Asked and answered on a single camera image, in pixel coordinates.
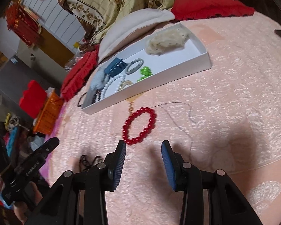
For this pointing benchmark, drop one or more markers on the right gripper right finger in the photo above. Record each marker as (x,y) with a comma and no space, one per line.
(173,166)

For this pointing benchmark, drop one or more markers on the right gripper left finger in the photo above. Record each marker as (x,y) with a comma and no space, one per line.
(114,165)

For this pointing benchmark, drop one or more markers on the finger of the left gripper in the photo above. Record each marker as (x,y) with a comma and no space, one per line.
(47,147)

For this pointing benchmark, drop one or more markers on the light blue fluffy clip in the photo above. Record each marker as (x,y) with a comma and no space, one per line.
(99,80)

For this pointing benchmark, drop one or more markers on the blue plastic hair claw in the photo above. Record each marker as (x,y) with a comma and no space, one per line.
(115,67)

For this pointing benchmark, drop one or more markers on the cream dotted scrunchie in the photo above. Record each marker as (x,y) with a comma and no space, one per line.
(166,41)

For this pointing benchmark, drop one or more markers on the orange plastic basket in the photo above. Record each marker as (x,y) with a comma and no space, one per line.
(47,117)

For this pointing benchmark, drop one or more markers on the red box in basket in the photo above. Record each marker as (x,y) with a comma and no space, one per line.
(33,99)

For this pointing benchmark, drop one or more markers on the pink quilted bedspread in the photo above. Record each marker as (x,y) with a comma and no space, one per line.
(228,117)

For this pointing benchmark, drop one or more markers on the red frilled cushion left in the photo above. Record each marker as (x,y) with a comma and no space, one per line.
(78,76)

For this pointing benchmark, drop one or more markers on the red frilled cushion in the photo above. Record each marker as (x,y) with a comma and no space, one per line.
(205,9)
(78,76)

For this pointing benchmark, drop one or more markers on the clear plastic bag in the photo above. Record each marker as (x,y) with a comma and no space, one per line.
(73,61)

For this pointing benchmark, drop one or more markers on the white shallow cardboard box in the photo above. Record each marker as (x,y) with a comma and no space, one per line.
(170,66)

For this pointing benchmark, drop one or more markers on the white pillow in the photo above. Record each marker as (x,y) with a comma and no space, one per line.
(130,28)

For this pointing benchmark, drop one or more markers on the red hanging decoration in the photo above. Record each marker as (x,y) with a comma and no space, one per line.
(23,25)

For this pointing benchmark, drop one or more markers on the red frilled cushion right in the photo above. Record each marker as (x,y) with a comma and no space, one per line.
(205,9)

